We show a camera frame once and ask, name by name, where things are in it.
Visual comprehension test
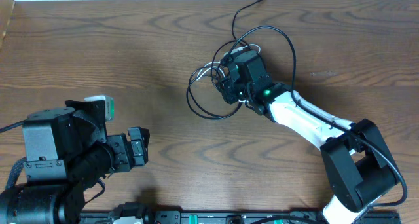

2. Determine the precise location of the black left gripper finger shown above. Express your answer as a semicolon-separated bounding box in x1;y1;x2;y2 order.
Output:
132;141;148;166
128;127;150;149

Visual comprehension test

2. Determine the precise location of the black usb cable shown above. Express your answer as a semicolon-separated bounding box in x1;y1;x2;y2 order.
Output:
186;0;268;121

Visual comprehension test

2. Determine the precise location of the white usb cable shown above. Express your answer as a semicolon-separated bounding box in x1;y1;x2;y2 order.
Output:
196;43;262;103

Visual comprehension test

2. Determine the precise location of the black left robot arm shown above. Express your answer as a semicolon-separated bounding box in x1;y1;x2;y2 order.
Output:
1;96;150;223

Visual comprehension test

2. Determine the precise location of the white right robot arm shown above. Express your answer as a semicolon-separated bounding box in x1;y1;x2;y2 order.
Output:
218;65;405;223

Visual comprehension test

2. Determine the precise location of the green rail clamp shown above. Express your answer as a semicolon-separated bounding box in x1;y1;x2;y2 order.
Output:
189;214;198;224

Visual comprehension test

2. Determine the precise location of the black aluminium mounting rail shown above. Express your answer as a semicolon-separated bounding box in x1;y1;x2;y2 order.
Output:
80;201;402;224

